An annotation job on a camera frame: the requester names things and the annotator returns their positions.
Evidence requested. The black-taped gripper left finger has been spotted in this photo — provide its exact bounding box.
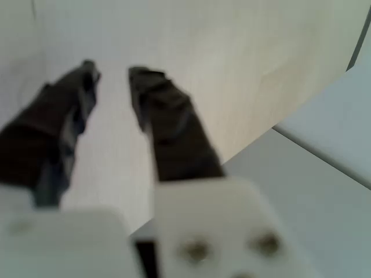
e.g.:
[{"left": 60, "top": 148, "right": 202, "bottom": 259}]
[{"left": 0, "top": 59, "right": 101, "bottom": 209}]

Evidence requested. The black-taped gripper right finger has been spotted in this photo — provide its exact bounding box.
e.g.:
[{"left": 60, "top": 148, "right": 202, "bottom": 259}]
[{"left": 128, "top": 66, "right": 308, "bottom": 278}]

